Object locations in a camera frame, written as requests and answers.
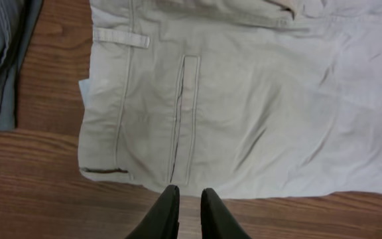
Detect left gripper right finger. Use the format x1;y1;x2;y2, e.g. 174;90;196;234
200;188;250;239

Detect beige cotton shorts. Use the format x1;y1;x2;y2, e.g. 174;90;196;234
78;0;382;199

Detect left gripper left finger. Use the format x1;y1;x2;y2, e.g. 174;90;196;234
125;185;180;239

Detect folded grey shorts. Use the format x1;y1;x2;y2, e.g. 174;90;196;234
0;0;42;131

